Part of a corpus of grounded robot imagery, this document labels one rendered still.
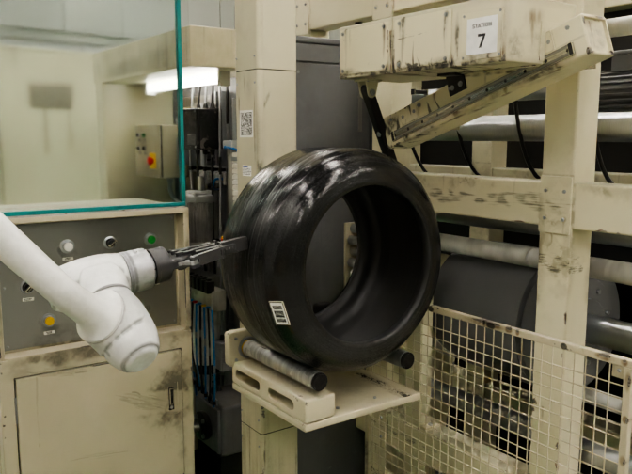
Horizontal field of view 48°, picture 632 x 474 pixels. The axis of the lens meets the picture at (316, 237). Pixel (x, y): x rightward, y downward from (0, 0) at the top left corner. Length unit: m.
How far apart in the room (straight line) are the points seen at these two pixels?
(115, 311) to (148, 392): 0.88
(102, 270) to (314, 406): 0.60
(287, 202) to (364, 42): 0.60
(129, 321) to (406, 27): 1.02
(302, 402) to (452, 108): 0.85
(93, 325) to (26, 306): 0.75
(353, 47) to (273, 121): 0.31
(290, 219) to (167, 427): 0.92
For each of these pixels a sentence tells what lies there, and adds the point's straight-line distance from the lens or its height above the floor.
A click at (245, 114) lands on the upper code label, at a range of 1.99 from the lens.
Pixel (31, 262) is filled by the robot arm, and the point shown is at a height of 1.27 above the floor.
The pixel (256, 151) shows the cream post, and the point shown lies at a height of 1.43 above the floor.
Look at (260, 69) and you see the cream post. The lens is 1.95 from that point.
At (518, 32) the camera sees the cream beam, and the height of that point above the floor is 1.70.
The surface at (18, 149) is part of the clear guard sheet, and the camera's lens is 1.98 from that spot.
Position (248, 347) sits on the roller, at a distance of 1.93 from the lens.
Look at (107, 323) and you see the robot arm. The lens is 1.31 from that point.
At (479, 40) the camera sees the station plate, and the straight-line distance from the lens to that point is 1.68.
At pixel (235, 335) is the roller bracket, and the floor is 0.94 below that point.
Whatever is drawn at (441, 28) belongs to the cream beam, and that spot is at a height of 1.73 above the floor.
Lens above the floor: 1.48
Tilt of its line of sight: 8 degrees down
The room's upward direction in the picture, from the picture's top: straight up
